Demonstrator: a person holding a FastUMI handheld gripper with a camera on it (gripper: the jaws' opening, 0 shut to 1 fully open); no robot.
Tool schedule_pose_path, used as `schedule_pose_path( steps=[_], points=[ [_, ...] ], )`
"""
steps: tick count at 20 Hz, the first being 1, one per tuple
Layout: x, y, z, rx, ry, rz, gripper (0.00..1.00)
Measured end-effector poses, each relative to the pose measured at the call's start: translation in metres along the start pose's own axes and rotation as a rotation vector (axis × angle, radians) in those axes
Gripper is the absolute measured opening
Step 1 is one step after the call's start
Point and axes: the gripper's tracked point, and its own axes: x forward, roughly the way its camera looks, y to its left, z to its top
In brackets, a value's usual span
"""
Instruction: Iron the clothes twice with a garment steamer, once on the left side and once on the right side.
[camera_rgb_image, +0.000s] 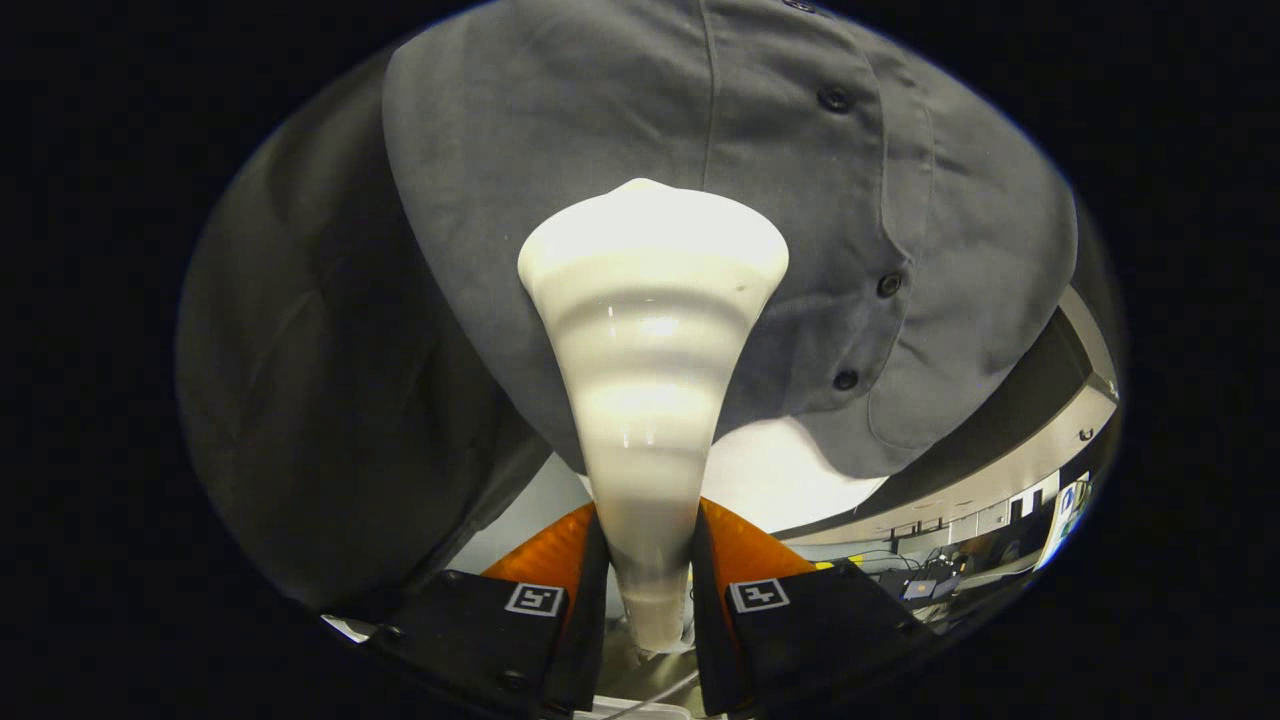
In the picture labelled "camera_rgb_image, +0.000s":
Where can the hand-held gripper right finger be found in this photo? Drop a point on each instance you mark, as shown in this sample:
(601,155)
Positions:
(820,630)

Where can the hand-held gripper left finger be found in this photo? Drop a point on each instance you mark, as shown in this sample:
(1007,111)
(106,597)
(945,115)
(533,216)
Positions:
(480,630)

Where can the white garment steamer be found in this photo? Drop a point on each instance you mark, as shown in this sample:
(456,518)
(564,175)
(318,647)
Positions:
(650,350)

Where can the gray button shirt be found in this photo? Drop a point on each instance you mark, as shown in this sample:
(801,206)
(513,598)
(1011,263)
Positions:
(600,100)

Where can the white mannequin torso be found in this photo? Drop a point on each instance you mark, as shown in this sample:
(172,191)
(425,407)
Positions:
(790,480)

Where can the gray cabinet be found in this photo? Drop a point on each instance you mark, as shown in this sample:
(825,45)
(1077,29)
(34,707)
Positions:
(1000,470)

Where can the white desk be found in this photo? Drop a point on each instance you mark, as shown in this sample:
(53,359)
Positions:
(1062,525)

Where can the small blue item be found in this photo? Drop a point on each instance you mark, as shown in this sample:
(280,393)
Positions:
(1067,497)

